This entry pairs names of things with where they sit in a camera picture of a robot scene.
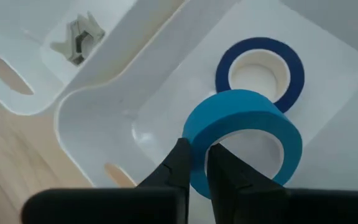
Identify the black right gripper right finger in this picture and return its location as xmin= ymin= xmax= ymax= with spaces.
xmin=206 ymin=142 xmax=358 ymax=224

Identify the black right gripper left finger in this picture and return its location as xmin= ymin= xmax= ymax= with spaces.
xmin=21 ymin=138 xmax=193 ymax=224

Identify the teal tape roll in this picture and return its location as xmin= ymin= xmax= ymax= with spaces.
xmin=181 ymin=89 xmax=303 ymax=200

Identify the dark blue tape roll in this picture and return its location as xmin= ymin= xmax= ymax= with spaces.
xmin=215 ymin=37 xmax=305 ymax=114

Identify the white plastic bin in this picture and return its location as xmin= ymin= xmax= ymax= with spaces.
xmin=53 ymin=0 xmax=358 ymax=192
xmin=0 ymin=0 xmax=186 ymax=116

